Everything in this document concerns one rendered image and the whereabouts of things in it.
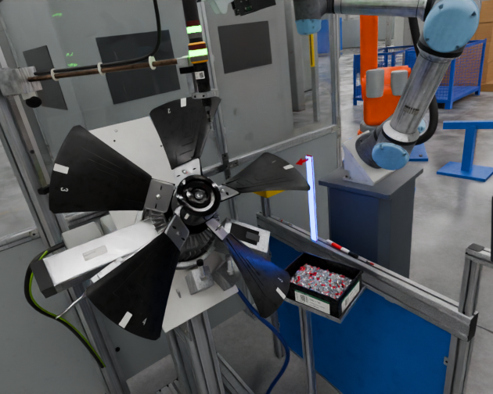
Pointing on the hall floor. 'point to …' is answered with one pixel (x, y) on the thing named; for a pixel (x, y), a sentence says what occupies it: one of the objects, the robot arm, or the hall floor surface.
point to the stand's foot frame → (231, 384)
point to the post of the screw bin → (307, 350)
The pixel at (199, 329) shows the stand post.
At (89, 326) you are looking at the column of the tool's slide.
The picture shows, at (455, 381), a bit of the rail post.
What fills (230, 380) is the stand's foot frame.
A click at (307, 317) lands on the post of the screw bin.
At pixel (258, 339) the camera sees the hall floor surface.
